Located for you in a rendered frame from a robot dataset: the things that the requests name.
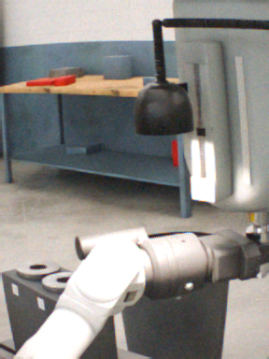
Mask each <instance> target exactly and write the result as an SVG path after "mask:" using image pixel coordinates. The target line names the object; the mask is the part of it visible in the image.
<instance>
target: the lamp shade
mask: <svg viewBox="0 0 269 359"><path fill-rule="evenodd" d="M193 130H194V118H193V115H192V105H191V101H190V98H189V97H188V95H187V93H186V90H185V89H183V88H181V87H180V86H178V85H177V84H175V83H174V82H168V80H166V81H154V83H149V84H147V85H146V86H145V87H144V88H143V89H142V90H140V91H139V92H138V95H137V98H136V101H135V105H134V131H135V133H136V134H138V135H141V136H172V135H180V134H185V133H189V132H191V131H193Z"/></svg>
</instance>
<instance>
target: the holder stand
mask: <svg viewBox="0 0 269 359"><path fill-rule="evenodd" d="M73 275H75V273H74V272H72V271H70V270H67V269H65V268H62V267H61V266H60V265H59V264H58V263H54V262H51V261H47V260H38V261H32V262H25V263H22V264H20V265H19V266H17V267H16V269H13V270H7V271H5V272H2V273H1V276H2V281H3V288H4V293H5V297H6V304H7V312H8V319H9V322H10V327H11V335H12V336H13V341H14V347H15V349H16V351H17V352H18V351H20V350H21V348H22V347H23V345H24V344H25V342H26V341H27V340H28V339H30V338H31V337H33V336H34V335H35V334H36V333H37V332H38V330H39V329H40V328H41V327H42V325H43V324H44V323H45V322H46V320H47V319H48V317H50V315H51V313H53V311H54V310H55V308H56V307H55V306H56V304H57V303H58V301H59V299H60V296H61V295H62V293H63V292H64V291H65V289H66V286H65V285H66V284H67V283H68V281H69V280H70V279H71V277H72V276H73ZM78 359H118V355H117V344H116V333H115V323H114V316H109V317H107V319H106V322H105V324H104V327H103V328H102V329H101V331H99V333H98V334H97V336H96V337H95V339H94V340H93V341H92V342H91V343H90V346H88V347H87V349H86V350H85V351H84V353H83V354H82V355H81V356H80V357H79V358H78Z"/></svg>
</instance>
